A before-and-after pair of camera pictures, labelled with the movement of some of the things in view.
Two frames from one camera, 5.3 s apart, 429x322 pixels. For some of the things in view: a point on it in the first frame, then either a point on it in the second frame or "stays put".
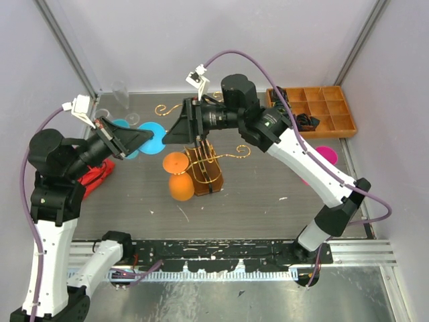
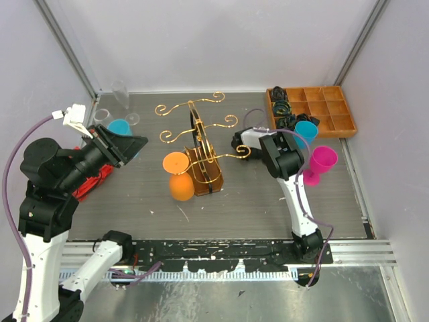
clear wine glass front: (120, 91) stays put
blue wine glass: (153, 145) to (308, 131)
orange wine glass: (181, 184) stays put
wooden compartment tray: (328, 104) stays put
